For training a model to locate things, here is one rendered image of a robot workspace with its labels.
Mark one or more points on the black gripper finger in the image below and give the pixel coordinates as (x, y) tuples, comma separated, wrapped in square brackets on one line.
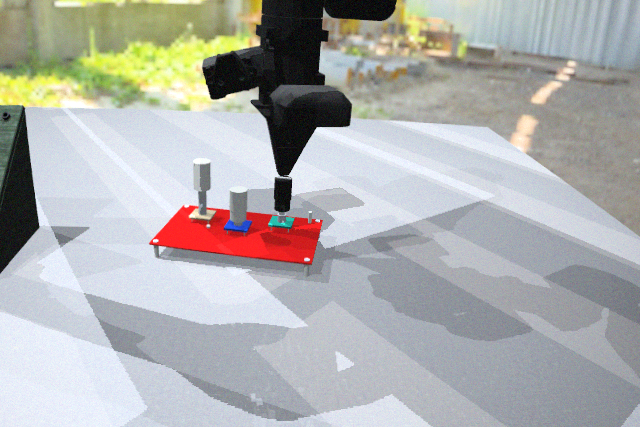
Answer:
[(258, 105), (289, 143)]

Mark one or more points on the red circuit board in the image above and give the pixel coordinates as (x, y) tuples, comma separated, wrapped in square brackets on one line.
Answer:
[(240, 233)]

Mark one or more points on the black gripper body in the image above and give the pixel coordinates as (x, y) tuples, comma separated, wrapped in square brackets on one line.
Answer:
[(301, 98)]

